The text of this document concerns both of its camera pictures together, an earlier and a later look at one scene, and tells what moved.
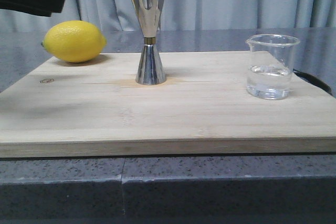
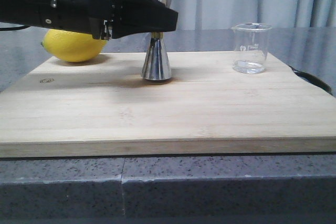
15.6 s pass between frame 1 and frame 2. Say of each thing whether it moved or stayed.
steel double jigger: moved
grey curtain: stayed
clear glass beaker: moved
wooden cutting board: stayed
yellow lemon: stayed
